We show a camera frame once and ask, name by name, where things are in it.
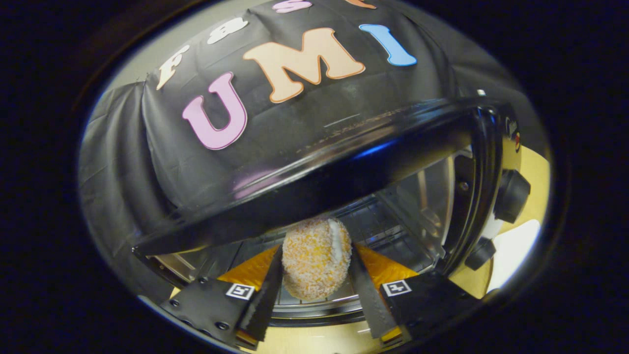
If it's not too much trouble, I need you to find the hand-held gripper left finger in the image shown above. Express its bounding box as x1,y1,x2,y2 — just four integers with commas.
160,244,284,350

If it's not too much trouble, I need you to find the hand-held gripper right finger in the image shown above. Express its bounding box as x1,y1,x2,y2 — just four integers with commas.
349,243,480,344

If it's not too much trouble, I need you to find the breaded bun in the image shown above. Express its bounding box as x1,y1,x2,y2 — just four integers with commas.
282,218,353,301

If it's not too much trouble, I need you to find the black toaster oven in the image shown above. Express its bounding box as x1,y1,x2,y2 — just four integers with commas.
132,96,532,327

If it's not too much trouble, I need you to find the white plate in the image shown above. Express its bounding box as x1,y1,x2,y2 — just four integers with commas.
486,219,541,291

